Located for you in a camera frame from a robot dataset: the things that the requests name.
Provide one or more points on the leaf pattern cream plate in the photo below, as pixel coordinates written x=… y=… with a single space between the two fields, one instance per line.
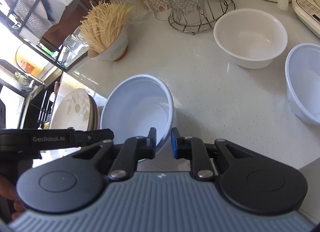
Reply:
x=77 y=110

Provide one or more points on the white ceramic bowl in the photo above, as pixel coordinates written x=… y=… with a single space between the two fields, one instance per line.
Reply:
x=253 y=38

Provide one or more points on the light blue bowl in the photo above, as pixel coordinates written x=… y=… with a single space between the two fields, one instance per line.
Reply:
x=137 y=104
x=302 y=79

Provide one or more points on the wire glass rack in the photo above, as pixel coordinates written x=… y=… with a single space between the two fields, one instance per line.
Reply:
x=214 y=10

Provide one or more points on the ceramic bowl holding noodles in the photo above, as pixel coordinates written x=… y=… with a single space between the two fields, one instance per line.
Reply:
x=115 y=52

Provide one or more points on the black kitchen sink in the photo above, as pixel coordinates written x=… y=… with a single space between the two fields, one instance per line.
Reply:
x=34 y=106

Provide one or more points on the steel kitchen faucet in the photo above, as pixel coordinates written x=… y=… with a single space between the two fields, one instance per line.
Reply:
x=19 y=80

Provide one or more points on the white rice cooker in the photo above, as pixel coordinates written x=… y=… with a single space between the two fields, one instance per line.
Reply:
x=308 y=12

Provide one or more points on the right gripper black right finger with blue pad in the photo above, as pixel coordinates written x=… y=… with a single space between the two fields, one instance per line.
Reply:
x=207 y=161

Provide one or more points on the upturned crystal glass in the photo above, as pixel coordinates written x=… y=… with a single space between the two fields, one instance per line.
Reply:
x=188 y=12

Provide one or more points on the person's left hand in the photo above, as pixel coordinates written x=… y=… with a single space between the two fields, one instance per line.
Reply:
x=8 y=191

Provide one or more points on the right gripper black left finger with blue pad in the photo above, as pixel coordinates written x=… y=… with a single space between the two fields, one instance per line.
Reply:
x=118 y=162

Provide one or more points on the clear drinking glass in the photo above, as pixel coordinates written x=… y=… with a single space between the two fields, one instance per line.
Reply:
x=74 y=46

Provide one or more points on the white cutting board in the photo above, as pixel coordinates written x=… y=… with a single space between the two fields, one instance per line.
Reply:
x=13 y=107

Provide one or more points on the black metal dish rack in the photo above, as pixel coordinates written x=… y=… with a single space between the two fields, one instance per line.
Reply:
x=44 y=26

